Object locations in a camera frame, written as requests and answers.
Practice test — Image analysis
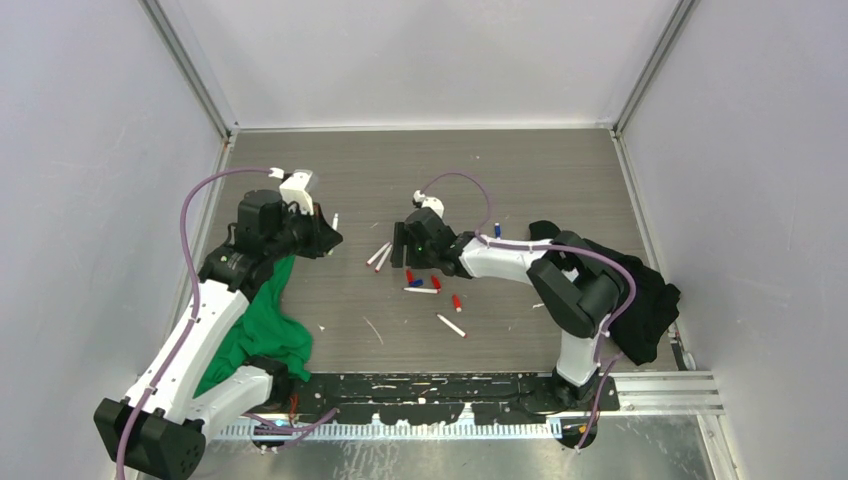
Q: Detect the black daisy cloth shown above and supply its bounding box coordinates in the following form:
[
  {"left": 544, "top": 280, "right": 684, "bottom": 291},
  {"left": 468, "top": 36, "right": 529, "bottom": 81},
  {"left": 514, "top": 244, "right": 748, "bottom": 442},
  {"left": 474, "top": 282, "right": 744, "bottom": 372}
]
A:
[{"left": 527, "top": 220, "right": 682, "bottom": 367}]

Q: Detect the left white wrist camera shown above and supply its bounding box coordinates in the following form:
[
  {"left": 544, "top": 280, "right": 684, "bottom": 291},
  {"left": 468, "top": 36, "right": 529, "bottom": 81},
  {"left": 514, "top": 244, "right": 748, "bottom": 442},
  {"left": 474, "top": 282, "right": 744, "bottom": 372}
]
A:
[{"left": 269, "top": 167, "right": 317, "bottom": 216}]

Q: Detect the slotted cable duct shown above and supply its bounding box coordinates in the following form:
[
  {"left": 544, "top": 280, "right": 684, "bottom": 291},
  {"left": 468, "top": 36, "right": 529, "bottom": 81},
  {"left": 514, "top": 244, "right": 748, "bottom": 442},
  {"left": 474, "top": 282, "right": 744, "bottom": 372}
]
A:
[{"left": 211, "top": 419, "right": 564, "bottom": 441}]

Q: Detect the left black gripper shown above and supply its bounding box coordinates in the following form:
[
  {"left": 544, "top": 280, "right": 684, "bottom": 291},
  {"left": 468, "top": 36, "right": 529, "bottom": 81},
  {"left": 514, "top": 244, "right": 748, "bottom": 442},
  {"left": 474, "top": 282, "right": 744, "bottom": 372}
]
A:
[{"left": 265, "top": 200, "right": 340, "bottom": 263}]

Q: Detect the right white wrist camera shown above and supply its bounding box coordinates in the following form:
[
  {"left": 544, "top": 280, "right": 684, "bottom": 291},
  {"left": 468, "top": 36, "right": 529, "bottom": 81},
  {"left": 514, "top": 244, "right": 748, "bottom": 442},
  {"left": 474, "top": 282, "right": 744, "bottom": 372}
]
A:
[{"left": 412, "top": 190, "right": 445, "bottom": 218}]

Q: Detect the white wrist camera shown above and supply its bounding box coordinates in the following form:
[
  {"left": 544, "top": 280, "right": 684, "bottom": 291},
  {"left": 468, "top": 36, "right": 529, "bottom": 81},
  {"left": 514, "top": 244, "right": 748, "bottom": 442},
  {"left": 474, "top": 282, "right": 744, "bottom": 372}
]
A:
[
  {"left": 412, "top": 190, "right": 445, "bottom": 218},
  {"left": 269, "top": 167, "right": 317, "bottom": 216}
]

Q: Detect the green cloth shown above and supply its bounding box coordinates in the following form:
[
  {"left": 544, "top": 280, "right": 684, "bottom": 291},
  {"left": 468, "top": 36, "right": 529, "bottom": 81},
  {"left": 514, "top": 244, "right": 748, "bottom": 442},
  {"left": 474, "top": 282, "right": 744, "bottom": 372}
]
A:
[{"left": 194, "top": 256, "right": 313, "bottom": 397}]

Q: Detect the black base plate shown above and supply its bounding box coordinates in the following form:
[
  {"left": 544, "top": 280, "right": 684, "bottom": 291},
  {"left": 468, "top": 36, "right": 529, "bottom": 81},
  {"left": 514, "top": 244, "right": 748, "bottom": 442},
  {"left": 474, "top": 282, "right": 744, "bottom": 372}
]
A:
[{"left": 228, "top": 372, "right": 621, "bottom": 427}]

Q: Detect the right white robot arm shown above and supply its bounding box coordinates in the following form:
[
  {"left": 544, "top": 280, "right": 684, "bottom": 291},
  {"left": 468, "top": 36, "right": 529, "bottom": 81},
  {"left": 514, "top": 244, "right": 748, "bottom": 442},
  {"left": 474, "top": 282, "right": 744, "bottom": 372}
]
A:
[{"left": 392, "top": 207, "right": 636, "bottom": 411}]

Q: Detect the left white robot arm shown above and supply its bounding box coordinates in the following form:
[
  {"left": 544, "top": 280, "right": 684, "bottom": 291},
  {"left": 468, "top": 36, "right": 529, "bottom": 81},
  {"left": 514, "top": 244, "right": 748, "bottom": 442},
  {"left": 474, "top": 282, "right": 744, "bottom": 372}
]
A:
[{"left": 93, "top": 187, "right": 343, "bottom": 479}]

